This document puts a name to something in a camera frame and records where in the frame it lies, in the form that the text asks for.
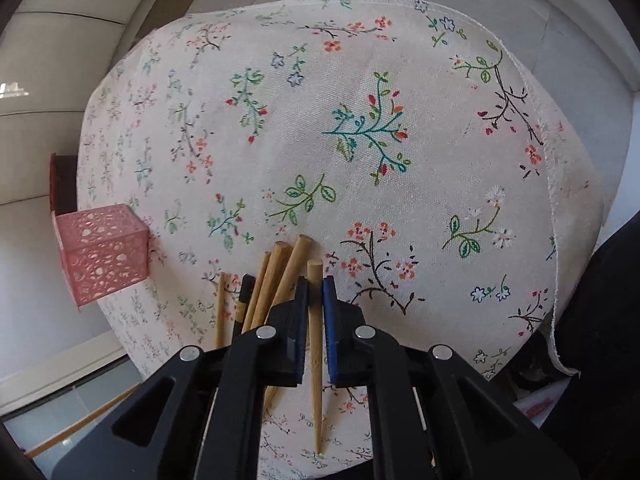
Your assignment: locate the wooden chopstick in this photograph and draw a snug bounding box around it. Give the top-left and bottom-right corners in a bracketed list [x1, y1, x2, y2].
[262, 234, 312, 411]
[24, 382, 140, 458]
[250, 242, 292, 330]
[214, 272, 226, 349]
[307, 259, 323, 454]
[242, 252, 271, 333]

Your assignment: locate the floral tablecloth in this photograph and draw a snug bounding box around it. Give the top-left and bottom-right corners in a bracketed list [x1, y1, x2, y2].
[54, 0, 602, 479]

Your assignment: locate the pink perforated utensil holder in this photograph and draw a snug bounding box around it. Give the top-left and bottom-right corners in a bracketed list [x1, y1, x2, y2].
[52, 204, 150, 307]

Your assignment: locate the brown trash bin red liner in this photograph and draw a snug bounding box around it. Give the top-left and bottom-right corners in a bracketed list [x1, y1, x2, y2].
[49, 154, 78, 214]

